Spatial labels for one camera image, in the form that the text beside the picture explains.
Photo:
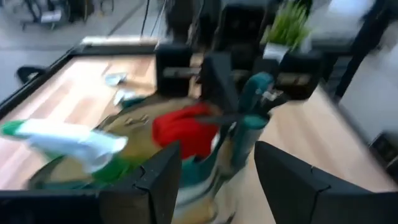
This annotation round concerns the green translucent spray bottle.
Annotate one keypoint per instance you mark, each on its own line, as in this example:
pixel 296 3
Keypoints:
pixel 71 140

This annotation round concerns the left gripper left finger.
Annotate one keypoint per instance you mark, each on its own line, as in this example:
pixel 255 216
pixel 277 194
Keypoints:
pixel 149 199

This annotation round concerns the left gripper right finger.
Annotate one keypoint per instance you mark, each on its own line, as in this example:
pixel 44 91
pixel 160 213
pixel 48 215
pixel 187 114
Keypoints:
pixel 311 196

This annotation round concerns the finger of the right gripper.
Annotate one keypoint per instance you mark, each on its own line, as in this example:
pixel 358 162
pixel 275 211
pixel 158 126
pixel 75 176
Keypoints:
pixel 278 100
pixel 219 81

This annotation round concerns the red fabric glove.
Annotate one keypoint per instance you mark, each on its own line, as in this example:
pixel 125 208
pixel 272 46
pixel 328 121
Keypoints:
pixel 183 130

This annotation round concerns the beige gardening bag green trim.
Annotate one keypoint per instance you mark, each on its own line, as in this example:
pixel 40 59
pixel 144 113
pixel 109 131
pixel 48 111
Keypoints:
pixel 136 137

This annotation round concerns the black frame post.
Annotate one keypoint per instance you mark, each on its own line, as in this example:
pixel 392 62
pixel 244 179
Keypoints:
pixel 363 37

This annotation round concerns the green plant in white pot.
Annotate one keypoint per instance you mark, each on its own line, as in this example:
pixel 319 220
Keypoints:
pixel 289 28

